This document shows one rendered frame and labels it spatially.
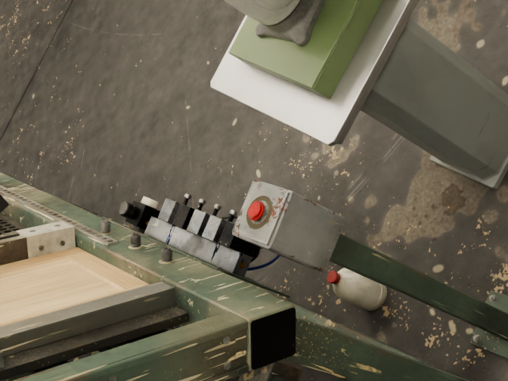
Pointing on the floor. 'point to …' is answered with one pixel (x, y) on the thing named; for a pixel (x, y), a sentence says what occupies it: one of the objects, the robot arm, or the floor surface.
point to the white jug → (357, 289)
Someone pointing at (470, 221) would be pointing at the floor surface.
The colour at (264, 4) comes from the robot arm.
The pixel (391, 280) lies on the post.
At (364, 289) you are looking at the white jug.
